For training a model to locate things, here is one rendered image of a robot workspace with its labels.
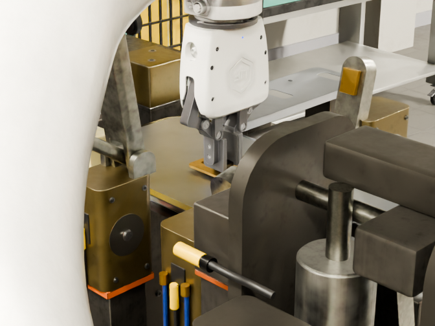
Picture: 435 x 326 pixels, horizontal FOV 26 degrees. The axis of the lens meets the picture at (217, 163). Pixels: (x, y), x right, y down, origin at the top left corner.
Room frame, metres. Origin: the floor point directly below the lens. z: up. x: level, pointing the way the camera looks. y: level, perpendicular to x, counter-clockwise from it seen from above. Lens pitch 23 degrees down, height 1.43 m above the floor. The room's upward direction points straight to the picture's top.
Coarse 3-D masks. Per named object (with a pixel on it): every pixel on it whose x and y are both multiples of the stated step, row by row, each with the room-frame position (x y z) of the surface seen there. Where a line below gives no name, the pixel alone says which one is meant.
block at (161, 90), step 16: (144, 48) 1.32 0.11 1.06; (160, 48) 1.32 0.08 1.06; (144, 64) 1.24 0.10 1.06; (160, 64) 1.25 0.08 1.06; (176, 64) 1.26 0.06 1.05; (144, 80) 1.24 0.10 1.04; (160, 80) 1.24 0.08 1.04; (176, 80) 1.26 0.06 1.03; (144, 96) 1.24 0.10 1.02; (160, 96) 1.24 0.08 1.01; (176, 96) 1.26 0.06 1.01; (144, 112) 1.24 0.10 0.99; (160, 112) 1.25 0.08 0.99; (176, 112) 1.27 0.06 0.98
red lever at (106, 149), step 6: (96, 138) 0.87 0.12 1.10; (96, 144) 0.86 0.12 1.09; (102, 144) 0.87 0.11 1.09; (108, 144) 0.88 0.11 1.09; (96, 150) 0.87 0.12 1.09; (102, 150) 0.87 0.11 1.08; (108, 150) 0.87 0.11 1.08; (114, 150) 0.88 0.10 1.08; (120, 150) 0.89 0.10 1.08; (108, 156) 0.88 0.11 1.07; (114, 156) 0.88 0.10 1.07; (120, 156) 0.89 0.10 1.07; (120, 162) 0.89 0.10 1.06
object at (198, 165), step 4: (196, 160) 1.03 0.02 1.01; (200, 160) 1.03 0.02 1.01; (228, 160) 1.00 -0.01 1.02; (192, 164) 1.01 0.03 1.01; (196, 164) 1.01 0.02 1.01; (200, 164) 1.01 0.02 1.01; (204, 164) 1.01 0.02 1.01; (228, 164) 0.99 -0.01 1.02; (232, 164) 1.00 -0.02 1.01; (196, 168) 1.00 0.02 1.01; (200, 168) 1.00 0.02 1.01; (204, 168) 1.00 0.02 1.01; (208, 168) 1.00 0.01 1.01; (204, 172) 0.99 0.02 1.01; (208, 172) 0.99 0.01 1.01; (212, 172) 0.99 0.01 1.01; (216, 172) 0.99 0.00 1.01; (220, 172) 0.99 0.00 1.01; (212, 176) 0.98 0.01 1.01
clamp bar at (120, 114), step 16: (128, 32) 0.90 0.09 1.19; (128, 64) 0.88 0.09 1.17; (112, 80) 0.87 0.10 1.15; (128, 80) 0.88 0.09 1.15; (112, 96) 0.88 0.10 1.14; (128, 96) 0.88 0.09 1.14; (112, 112) 0.89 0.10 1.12; (128, 112) 0.88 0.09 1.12; (112, 128) 0.89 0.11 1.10; (128, 128) 0.88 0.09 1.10; (128, 144) 0.88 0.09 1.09; (112, 160) 0.90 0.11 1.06; (128, 160) 0.88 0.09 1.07
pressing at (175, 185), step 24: (168, 120) 1.18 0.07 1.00; (144, 144) 1.10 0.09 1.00; (168, 144) 1.10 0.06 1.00; (192, 144) 1.10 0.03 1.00; (168, 168) 1.02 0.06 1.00; (192, 168) 1.02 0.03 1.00; (168, 192) 0.95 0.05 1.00; (192, 192) 0.95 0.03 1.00; (360, 192) 0.95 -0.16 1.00; (168, 216) 0.91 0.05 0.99
